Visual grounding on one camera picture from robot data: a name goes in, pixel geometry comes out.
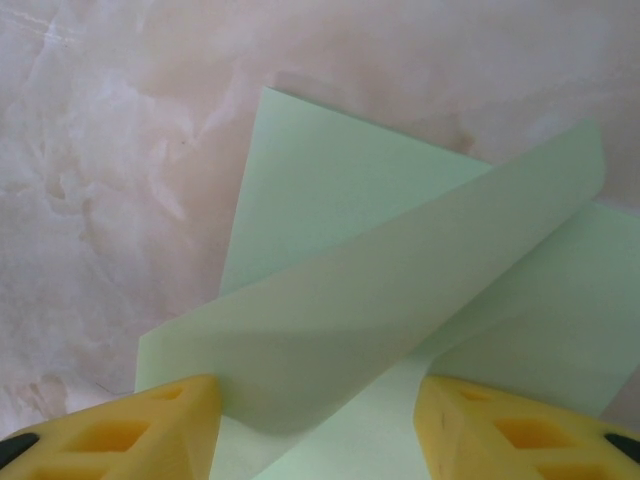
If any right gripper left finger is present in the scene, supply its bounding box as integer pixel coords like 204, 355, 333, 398
0, 374, 224, 480

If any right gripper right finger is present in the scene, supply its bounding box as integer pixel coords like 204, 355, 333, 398
413, 374, 640, 480

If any green paper sheet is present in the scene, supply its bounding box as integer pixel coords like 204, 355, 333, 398
134, 85, 640, 480

